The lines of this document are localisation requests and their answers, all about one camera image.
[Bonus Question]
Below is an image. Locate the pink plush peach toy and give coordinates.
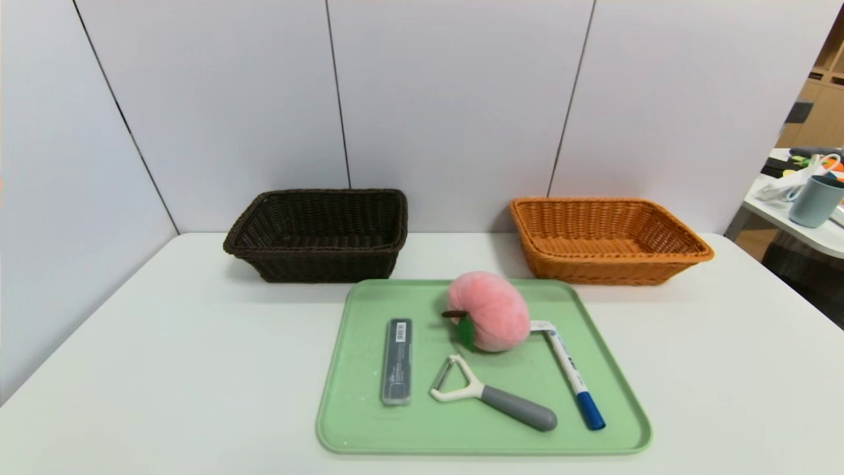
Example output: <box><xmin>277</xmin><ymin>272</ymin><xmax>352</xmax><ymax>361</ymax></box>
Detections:
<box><xmin>442</xmin><ymin>271</ymin><xmax>532</xmax><ymax>353</ymax></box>

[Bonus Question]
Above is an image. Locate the grey barcoded pen case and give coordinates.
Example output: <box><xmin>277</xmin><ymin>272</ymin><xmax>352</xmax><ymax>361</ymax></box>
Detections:
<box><xmin>381</xmin><ymin>318</ymin><xmax>414</xmax><ymax>406</ymax></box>

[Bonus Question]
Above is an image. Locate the white peeler grey handle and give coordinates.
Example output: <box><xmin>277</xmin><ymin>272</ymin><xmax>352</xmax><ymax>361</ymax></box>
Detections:
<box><xmin>429</xmin><ymin>354</ymin><xmax>558</xmax><ymax>433</ymax></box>

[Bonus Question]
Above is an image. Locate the dark brown wicker basket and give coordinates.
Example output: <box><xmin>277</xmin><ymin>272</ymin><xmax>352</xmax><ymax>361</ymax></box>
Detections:
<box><xmin>223</xmin><ymin>189</ymin><xmax>409</xmax><ymax>284</ymax></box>

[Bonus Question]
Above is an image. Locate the orange wicker basket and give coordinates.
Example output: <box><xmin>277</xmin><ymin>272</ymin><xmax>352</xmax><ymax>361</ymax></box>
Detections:
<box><xmin>509</xmin><ymin>197</ymin><xmax>715</xmax><ymax>286</ymax></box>

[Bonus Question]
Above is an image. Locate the green plastic tray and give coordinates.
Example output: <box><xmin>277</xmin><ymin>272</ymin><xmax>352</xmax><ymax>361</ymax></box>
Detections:
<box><xmin>315</xmin><ymin>278</ymin><xmax>653</xmax><ymax>456</ymax></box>

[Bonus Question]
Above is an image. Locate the white marker blue cap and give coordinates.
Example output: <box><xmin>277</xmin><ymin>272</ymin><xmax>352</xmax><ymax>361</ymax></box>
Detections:
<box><xmin>531</xmin><ymin>320</ymin><xmax>607</xmax><ymax>431</ymax></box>

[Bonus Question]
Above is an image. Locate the white plastic bag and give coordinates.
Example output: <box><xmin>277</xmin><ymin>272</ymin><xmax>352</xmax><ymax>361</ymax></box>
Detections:
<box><xmin>755</xmin><ymin>154</ymin><xmax>841</xmax><ymax>203</ymax></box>

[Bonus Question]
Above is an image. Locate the grey-blue mug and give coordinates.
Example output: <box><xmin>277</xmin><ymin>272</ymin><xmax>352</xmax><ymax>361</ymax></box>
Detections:
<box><xmin>789</xmin><ymin>175</ymin><xmax>844</xmax><ymax>229</ymax></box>

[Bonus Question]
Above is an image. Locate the wooden background shelf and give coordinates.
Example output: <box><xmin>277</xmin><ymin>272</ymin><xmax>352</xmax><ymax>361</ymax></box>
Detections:
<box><xmin>775</xmin><ymin>13</ymin><xmax>844</xmax><ymax>149</ymax></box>

